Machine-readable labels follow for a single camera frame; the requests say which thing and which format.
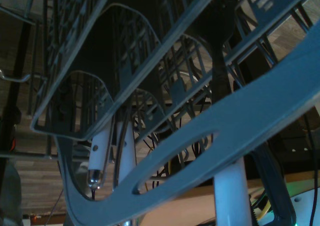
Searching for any metal spoon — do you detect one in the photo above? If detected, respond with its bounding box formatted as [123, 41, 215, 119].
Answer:
[213, 157, 254, 226]

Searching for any grey cutlery basket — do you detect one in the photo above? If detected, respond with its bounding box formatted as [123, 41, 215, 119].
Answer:
[29, 0, 320, 226]

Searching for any white handled cutlery piece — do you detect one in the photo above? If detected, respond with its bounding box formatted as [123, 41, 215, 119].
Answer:
[87, 129, 111, 190]

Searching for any grey wire dishwasher rack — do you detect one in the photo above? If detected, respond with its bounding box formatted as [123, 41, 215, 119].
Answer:
[0, 0, 320, 162]

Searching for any yellow cable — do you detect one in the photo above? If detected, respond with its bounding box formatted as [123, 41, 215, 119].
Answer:
[258, 200, 275, 220]

